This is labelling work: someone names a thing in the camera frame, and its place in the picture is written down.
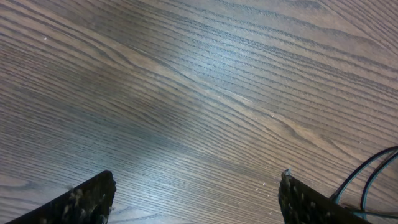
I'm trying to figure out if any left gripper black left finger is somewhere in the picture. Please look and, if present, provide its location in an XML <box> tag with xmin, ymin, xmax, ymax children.
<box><xmin>7</xmin><ymin>170</ymin><xmax>116</xmax><ymax>224</ymax></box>

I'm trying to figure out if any black USB-A cable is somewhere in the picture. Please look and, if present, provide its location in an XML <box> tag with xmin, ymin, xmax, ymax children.
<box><xmin>329</xmin><ymin>145</ymin><xmax>398</xmax><ymax>220</ymax></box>

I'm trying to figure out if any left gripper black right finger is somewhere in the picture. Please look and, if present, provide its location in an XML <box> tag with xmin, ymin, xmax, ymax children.
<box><xmin>278</xmin><ymin>169</ymin><xmax>370</xmax><ymax>224</ymax></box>

